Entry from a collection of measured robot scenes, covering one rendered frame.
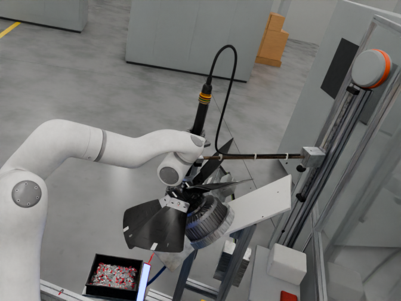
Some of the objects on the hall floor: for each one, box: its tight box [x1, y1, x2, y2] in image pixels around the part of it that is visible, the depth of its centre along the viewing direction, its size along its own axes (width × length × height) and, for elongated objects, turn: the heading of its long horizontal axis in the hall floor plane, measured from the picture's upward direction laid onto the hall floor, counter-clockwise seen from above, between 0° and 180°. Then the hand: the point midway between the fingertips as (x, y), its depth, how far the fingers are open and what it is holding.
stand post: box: [214, 223, 257, 301], centre depth 183 cm, size 4×9×115 cm, turn 145°
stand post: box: [172, 250, 197, 301], centre depth 191 cm, size 4×9×91 cm, turn 145°
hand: (196, 132), depth 126 cm, fingers closed on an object, 4 cm apart
